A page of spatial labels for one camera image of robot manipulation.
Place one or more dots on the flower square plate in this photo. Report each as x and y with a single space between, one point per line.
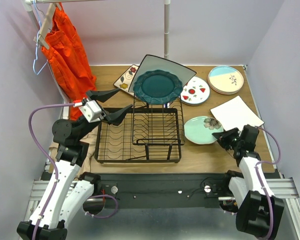
124 81

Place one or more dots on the wooden clip hanger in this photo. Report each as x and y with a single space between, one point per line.
47 22

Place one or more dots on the teal rimmed plate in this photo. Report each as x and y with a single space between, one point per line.
157 87

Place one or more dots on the large white square plate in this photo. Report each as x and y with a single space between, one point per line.
152 63

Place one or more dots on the black wire dish rack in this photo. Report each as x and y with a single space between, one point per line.
148 134

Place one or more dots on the orange shorts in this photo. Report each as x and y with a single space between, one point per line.
67 57

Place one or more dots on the beige cloth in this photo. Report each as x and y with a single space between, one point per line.
91 139

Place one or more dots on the watermelon round plate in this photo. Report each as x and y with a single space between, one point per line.
195 92

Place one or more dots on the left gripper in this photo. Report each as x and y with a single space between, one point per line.
116 118

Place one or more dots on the white clothes rack frame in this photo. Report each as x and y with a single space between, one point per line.
28 5

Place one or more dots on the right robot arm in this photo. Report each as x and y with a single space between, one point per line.
259 210

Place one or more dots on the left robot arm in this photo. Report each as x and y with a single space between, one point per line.
58 205

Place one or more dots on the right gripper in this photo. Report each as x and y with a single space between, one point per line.
223 136

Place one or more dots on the grey square plate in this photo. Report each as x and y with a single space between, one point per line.
235 113

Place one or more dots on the blue wire hanger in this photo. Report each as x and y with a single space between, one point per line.
37 44

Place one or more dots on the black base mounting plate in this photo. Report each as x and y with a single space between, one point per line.
168 190

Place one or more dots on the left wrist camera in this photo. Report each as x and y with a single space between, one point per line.
91 111

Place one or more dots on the blue and cream round plate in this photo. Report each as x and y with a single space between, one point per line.
223 92

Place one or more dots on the mint green flower plate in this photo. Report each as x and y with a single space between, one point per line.
199 130

